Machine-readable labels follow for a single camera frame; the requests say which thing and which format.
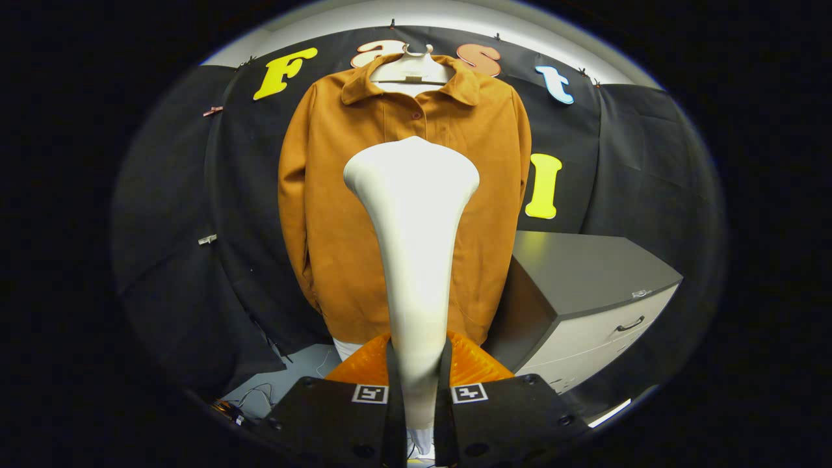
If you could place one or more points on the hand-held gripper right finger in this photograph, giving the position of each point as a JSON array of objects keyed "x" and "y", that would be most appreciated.
[{"x": 444, "y": 429}]

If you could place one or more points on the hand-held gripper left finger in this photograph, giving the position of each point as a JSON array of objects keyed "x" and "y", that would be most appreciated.
[{"x": 394, "y": 429}]

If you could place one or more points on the white garment steamer head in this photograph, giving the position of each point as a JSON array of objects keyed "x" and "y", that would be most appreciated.
[{"x": 413, "y": 260}]

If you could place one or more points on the orange button shirt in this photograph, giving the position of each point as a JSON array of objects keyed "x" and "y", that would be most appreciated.
[{"x": 325, "y": 227}]

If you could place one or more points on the white steamer hanger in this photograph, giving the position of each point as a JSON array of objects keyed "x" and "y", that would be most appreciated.
[{"x": 413, "y": 68}]

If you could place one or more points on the grey drawer cabinet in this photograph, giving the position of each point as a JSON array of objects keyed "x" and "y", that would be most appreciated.
[{"x": 585, "y": 266}]

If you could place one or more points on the small silver clip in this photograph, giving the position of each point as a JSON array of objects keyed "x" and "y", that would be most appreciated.
[{"x": 207, "y": 239}]

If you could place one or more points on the black backdrop cloth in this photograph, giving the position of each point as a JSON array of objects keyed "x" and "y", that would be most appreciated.
[{"x": 650, "y": 195}]

